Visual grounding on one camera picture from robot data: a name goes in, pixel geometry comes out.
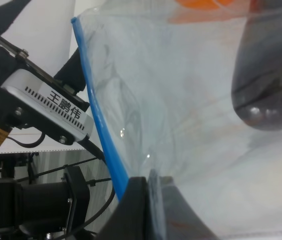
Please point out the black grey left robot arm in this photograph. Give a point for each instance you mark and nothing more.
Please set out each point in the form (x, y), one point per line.
(39, 209)

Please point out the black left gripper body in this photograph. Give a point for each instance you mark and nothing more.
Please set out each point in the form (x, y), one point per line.
(68, 81)

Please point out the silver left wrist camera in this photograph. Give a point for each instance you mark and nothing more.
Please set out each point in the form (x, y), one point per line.
(69, 123)

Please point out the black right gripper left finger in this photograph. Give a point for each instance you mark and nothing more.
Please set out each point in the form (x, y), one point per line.
(131, 219)

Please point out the clear zip bag blue seal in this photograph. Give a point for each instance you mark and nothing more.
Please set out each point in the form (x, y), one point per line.
(160, 96)

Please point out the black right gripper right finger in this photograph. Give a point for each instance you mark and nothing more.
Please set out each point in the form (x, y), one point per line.
(170, 217)

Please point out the orange toy fruit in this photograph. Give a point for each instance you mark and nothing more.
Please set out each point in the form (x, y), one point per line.
(203, 11)

